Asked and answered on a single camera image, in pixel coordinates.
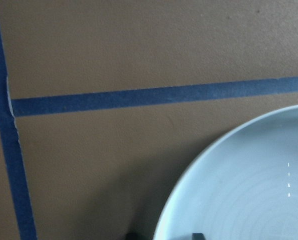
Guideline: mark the light blue ceramic plate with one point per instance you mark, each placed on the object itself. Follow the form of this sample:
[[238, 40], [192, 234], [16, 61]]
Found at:
[[239, 187]]

